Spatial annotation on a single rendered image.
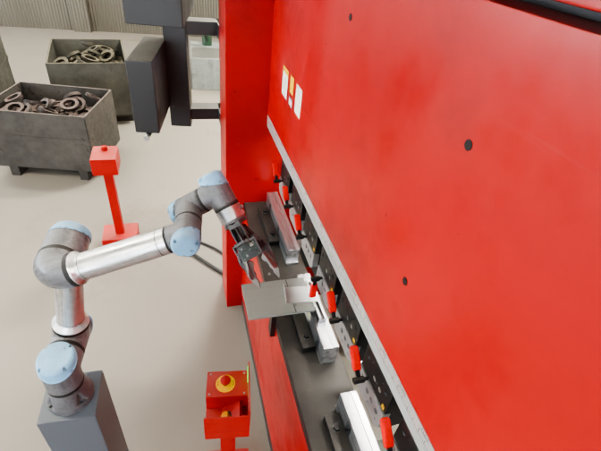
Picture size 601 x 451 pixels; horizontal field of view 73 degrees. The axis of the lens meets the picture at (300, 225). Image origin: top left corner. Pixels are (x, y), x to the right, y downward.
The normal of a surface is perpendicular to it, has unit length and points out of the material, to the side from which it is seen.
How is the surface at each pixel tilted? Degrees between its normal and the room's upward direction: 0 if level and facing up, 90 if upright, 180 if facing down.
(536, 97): 90
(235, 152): 90
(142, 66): 90
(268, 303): 0
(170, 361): 0
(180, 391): 0
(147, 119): 90
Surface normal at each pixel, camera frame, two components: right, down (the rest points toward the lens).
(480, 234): -0.96, 0.07
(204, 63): 0.22, 0.61
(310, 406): 0.11, -0.79
